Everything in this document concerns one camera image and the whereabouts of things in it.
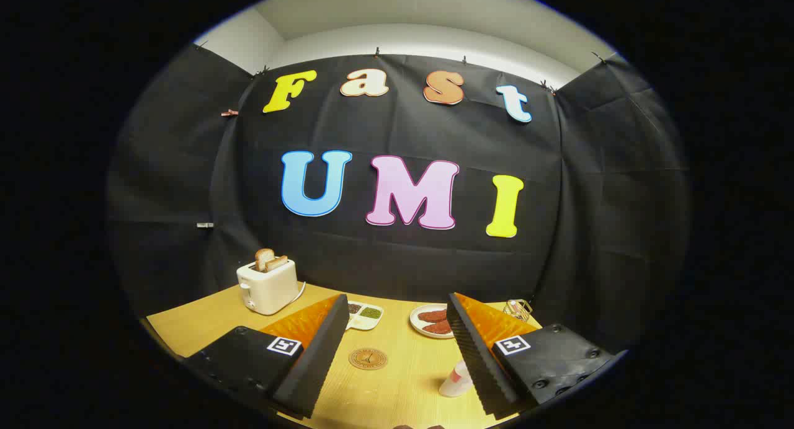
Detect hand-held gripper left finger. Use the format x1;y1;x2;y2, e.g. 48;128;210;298
180;294;351;420

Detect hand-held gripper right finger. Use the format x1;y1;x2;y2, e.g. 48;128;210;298
445;293;627;420

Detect clear glass bottle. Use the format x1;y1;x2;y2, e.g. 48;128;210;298
439;360;476;398

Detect round cork coaster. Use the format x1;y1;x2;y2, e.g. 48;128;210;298
348;347;388;371

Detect white divided grain dish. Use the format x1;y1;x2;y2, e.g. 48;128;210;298
346;301;384;331

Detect white round plate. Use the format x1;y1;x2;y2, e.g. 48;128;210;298
409;303;457;339

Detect wooden table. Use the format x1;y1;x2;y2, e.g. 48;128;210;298
146;282;543;429

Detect white toaster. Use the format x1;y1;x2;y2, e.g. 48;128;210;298
236;259;298;316

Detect gold wire mesh holder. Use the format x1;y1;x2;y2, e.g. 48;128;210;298
503;299;533;322

